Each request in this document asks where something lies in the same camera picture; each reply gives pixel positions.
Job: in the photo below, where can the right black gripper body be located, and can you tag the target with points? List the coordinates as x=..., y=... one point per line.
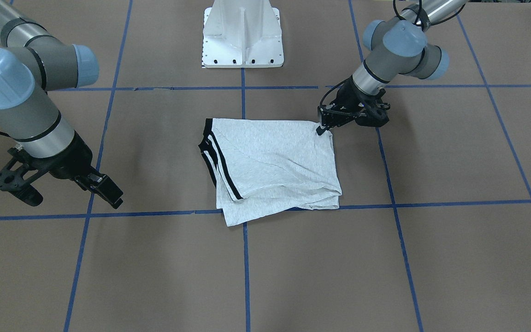
x=70, y=159

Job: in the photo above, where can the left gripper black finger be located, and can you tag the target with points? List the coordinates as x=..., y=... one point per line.
x=331, y=116

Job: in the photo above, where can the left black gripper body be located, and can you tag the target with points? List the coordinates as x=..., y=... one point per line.
x=349, y=97

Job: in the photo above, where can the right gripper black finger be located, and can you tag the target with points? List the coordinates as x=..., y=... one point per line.
x=103, y=186

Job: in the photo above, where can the grey cartoon print t-shirt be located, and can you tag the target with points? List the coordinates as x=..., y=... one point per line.
x=263, y=167

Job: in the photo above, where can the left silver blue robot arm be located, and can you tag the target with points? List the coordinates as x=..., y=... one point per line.
x=397, y=46

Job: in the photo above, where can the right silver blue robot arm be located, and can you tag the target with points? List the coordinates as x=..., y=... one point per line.
x=33, y=63

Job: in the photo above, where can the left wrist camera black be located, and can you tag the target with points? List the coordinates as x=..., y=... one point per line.
x=374, y=111

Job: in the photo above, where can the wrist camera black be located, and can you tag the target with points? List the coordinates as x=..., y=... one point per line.
x=374, y=111
x=17, y=176

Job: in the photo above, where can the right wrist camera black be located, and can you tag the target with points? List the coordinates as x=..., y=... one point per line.
x=17, y=176

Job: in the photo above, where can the white camera stand post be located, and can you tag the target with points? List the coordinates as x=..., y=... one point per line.
x=242, y=34

